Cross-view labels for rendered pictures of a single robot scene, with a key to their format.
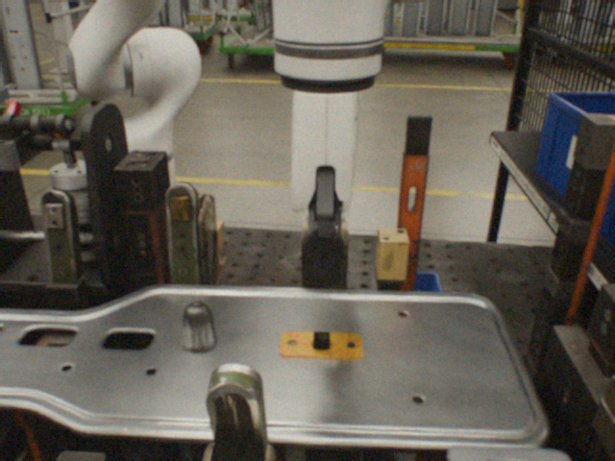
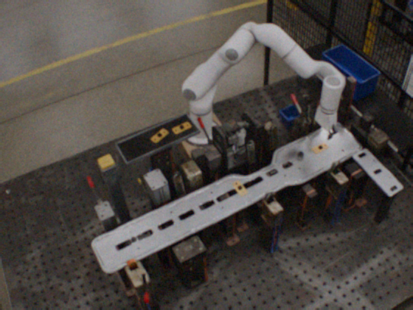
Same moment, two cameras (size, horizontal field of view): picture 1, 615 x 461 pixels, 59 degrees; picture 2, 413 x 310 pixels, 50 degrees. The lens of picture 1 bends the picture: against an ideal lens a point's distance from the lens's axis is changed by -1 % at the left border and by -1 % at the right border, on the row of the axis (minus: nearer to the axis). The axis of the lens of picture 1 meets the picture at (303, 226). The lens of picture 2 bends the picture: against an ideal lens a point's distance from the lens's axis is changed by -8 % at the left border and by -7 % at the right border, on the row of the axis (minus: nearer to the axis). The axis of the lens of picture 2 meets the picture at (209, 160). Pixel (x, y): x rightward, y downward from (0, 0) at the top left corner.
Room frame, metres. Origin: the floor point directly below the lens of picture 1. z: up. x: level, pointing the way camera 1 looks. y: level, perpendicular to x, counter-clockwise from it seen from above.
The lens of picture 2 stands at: (-0.55, 1.19, 2.74)
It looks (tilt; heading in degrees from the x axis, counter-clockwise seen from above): 51 degrees down; 330
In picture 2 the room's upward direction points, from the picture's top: 3 degrees counter-clockwise
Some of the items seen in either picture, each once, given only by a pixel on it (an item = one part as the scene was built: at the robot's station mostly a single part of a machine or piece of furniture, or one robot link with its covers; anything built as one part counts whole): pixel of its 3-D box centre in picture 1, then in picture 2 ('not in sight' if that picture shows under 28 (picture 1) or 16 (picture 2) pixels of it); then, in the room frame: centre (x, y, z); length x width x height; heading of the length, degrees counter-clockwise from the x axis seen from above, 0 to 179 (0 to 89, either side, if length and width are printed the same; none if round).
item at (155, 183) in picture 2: not in sight; (161, 205); (0.65, 0.77, 0.90); 0.13 x 0.10 x 0.41; 177
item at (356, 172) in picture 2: not in sight; (349, 187); (0.25, -0.08, 0.84); 0.11 x 0.10 x 0.28; 177
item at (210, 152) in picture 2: not in sight; (212, 176); (0.67, 0.47, 0.89); 0.13 x 0.11 x 0.38; 177
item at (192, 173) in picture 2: not in sight; (193, 193); (0.64, 0.60, 0.89); 0.13 x 0.11 x 0.38; 177
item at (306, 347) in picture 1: (321, 341); (320, 147); (0.45, -0.02, 1.01); 0.08 x 0.04 x 0.01; 87
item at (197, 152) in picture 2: not in sight; (199, 178); (0.69, 0.53, 0.90); 0.05 x 0.05 x 0.40; 87
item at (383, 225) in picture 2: not in sight; (384, 206); (0.06, -0.15, 0.84); 0.11 x 0.06 x 0.29; 177
